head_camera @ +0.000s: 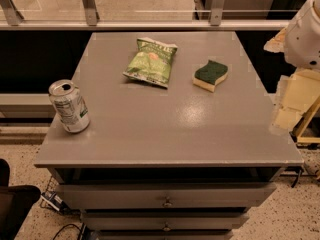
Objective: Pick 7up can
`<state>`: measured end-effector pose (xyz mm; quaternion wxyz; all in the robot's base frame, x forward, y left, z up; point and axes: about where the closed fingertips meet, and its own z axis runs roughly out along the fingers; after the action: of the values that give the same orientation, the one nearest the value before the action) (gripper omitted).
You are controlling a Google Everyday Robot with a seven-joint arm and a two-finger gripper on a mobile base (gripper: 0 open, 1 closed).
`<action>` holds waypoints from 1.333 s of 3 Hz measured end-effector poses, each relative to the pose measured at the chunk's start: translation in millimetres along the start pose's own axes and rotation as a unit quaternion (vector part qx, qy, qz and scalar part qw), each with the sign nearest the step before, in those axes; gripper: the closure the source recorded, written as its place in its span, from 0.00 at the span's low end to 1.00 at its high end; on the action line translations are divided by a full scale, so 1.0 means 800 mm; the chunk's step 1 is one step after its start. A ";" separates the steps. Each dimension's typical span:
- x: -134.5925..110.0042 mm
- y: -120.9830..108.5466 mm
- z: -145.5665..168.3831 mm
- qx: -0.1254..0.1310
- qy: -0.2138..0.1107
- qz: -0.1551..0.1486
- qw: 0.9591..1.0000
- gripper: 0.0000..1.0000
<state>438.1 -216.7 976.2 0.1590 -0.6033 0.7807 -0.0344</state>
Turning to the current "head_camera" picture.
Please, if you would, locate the brass drawer knob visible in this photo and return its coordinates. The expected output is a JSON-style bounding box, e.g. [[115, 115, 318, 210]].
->
[[162, 223, 172, 232], [162, 197, 173, 208]]

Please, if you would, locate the brass lower drawer knob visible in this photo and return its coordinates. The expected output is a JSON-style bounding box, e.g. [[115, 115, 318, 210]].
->
[[162, 223, 172, 232]]

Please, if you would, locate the brass upper drawer knob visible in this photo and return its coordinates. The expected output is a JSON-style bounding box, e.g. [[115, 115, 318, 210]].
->
[[162, 197, 173, 208]]

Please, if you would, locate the grey drawer cabinet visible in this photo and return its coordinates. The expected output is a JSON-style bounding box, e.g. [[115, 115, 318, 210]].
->
[[36, 32, 303, 240]]

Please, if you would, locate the wire basket on floor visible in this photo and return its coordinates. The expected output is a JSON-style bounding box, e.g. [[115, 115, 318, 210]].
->
[[41, 177, 70, 215]]

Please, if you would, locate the green yellow sponge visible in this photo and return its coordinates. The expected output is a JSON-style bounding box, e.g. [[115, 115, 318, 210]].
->
[[193, 60, 228, 92]]

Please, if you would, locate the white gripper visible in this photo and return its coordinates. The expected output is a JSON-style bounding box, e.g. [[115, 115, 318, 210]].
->
[[263, 0, 320, 135]]

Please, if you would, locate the green chip bag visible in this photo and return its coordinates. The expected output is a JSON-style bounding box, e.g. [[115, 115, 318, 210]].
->
[[123, 37, 178, 88]]

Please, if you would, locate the yellow frame stand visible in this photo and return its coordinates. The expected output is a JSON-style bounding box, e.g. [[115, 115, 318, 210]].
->
[[293, 96, 320, 144]]

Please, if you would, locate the metal window railing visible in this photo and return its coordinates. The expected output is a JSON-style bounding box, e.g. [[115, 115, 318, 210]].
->
[[0, 0, 306, 31]]

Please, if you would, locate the black floor cable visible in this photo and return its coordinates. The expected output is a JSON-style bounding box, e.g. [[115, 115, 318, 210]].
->
[[51, 222, 88, 240]]

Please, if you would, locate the black chair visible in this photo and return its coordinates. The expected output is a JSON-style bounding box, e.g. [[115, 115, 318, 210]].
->
[[0, 159, 41, 240]]

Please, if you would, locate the silver green soda can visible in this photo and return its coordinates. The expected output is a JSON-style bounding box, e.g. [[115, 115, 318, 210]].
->
[[49, 79, 90, 133]]

